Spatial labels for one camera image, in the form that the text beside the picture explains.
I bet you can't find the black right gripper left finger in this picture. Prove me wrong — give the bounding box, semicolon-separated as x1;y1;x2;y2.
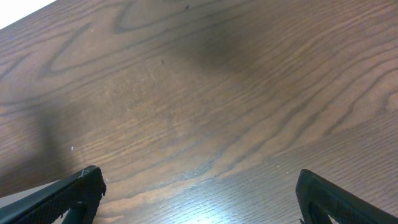
1;166;106;224

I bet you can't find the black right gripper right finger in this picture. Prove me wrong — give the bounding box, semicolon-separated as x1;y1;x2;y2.
295;169;397;224

